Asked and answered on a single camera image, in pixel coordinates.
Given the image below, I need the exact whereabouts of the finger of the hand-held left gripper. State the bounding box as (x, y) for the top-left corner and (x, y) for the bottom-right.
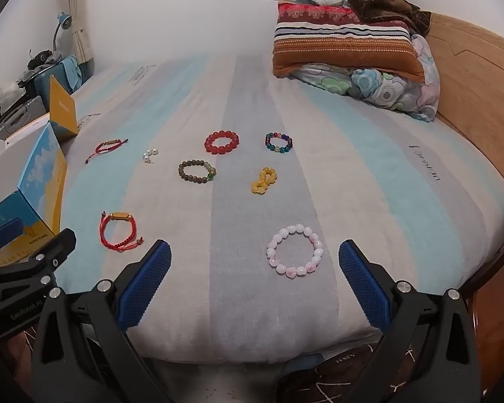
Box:
(0, 228), (77, 303)
(0, 217), (25, 268)

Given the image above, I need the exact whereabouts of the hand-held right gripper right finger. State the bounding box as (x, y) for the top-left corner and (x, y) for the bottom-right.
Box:
(338, 239), (481, 403)

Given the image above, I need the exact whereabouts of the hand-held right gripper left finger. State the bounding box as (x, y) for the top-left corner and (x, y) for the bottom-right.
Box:
(29, 239), (173, 403)

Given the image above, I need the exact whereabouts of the red cord bracelet gold plate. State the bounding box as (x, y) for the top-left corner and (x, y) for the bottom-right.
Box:
(99, 212), (144, 252)

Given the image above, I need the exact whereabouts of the white cardboard box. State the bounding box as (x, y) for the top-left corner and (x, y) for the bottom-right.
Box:
(0, 75), (80, 269)

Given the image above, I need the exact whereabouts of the pink bead bracelet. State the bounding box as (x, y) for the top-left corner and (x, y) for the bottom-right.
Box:
(266, 224), (323, 278)

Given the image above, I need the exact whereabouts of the brown wooden bead bracelet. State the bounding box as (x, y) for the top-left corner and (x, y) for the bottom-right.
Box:
(177, 159), (218, 183)

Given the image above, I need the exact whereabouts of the yellow bead bracelet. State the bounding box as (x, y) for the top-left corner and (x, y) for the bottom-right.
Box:
(251, 167), (278, 195)

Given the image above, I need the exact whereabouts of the multicoloured bead bracelet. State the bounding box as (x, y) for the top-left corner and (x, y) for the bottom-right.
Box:
(264, 132), (294, 154)

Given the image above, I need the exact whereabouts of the dark patterned rug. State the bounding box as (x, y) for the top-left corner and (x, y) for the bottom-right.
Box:
(277, 342), (408, 403)

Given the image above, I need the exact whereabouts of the grey case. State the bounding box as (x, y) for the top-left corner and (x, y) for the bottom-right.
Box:
(0, 96), (48, 139)

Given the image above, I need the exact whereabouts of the teal suitcase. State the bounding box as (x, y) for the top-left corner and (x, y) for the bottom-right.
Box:
(25, 61), (82, 112)

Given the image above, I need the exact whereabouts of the light blue cloth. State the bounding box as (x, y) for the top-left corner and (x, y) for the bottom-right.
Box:
(61, 56), (82, 91)

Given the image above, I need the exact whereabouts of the dark cloth pile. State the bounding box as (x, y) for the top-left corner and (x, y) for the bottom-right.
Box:
(27, 50), (64, 70)

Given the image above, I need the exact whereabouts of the floral pillow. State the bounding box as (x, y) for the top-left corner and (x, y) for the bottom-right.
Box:
(290, 36), (441, 123)

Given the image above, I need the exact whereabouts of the striped bed sheet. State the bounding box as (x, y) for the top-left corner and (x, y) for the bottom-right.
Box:
(54, 54), (504, 366)

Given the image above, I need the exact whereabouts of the blue desk lamp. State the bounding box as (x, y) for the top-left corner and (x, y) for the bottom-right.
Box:
(51, 12), (73, 53)

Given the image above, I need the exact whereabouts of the beige curtain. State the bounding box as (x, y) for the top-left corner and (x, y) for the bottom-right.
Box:
(61, 0), (95, 61)

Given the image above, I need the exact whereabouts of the striped red brown pillow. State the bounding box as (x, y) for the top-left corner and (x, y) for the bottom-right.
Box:
(272, 2), (425, 82)

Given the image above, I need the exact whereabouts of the brown patterned blanket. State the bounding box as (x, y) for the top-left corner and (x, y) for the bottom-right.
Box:
(335, 0), (432, 36)

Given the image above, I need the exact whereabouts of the red cord bracelet gold tube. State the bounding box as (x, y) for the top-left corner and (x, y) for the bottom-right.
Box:
(85, 137), (129, 164)

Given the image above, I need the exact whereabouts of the red bead bracelet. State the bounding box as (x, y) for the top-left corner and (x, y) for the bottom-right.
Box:
(204, 130), (240, 154)

